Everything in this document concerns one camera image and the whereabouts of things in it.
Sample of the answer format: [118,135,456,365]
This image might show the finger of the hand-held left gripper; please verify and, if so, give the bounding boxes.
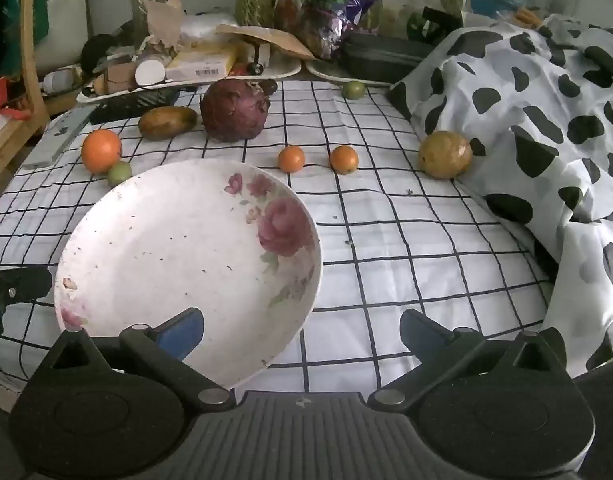
[0,266,53,338]

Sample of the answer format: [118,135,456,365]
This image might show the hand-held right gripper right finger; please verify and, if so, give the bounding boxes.
[368,308,571,414]

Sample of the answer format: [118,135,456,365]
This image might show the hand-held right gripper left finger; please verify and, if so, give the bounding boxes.
[34,307,237,414]

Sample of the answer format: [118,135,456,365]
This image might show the white floral plate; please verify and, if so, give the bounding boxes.
[54,160,323,391]

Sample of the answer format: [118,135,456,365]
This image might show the large orange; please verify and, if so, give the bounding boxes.
[81,129,123,173]

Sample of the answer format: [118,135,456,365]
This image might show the yellow mango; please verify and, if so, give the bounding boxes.
[418,130,473,180]

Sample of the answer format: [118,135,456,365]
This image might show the small orange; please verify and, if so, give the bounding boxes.
[278,145,306,174]
[329,145,359,175]

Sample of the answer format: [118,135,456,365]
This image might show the brownish green mango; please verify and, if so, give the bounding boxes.
[138,106,198,141]

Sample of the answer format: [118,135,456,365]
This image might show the silver laptop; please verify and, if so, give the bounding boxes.
[21,110,94,170]

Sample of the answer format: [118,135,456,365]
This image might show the wooden chair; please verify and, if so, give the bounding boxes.
[0,0,52,211]

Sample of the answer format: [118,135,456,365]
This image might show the grey cylindrical bottle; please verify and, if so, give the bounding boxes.
[42,67,82,93]

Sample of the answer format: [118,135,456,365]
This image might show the black flat case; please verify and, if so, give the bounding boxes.
[89,87,180,125]

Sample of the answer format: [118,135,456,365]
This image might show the brown cardboard box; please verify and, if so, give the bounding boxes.
[94,62,137,96]

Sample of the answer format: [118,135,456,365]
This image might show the purple red cabbage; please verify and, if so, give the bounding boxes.
[200,79,272,143]

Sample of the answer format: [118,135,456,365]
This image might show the black round object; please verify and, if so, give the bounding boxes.
[81,34,117,73]

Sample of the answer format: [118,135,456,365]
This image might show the white roll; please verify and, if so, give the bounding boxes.
[135,55,167,86]

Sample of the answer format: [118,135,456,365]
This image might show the cow print blanket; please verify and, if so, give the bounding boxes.
[389,12,613,376]

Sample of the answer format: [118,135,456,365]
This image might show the teal cloth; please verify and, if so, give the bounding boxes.
[0,0,50,78]

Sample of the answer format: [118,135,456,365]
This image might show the yellow box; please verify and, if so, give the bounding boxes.
[164,42,240,82]

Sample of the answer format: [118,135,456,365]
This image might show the white tray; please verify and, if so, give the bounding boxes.
[305,60,397,87]
[76,57,303,105]

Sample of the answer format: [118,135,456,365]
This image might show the black zip case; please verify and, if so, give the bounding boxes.
[341,32,435,83]

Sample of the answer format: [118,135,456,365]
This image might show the crumpled brown paper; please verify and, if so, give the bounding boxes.
[144,0,183,48]

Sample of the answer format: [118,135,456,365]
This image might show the brown paper envelope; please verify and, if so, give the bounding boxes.
[215,24,315,61]

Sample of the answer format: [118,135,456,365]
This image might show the white plastic bag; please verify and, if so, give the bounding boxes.
[179,10,237,43]

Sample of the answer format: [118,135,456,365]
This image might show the black plastic object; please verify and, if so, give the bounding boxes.
[407,7,465,41]

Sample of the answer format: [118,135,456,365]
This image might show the purple foil snack bag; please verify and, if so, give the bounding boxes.
[294,0,388,61]

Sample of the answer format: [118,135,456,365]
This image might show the reddish brown packet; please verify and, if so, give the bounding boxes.
[275,0,307,33]

